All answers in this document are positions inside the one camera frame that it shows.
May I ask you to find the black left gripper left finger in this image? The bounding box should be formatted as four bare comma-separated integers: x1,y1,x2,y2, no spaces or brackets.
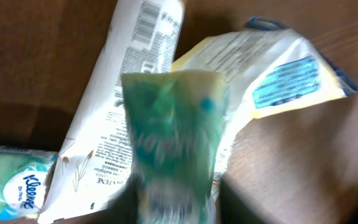
55,174,140,224

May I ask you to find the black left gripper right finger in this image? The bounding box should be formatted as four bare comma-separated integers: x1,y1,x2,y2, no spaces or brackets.
218,179,265,224

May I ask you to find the green tissue pack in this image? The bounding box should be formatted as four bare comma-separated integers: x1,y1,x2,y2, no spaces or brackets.
0,145,57,221
121,70,228,223

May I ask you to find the white tube with gold cap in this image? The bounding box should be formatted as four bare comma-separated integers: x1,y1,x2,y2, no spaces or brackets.
38,0,184,223

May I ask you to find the cream snack bag blue label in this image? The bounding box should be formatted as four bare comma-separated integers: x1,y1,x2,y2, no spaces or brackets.
172,16,358,181

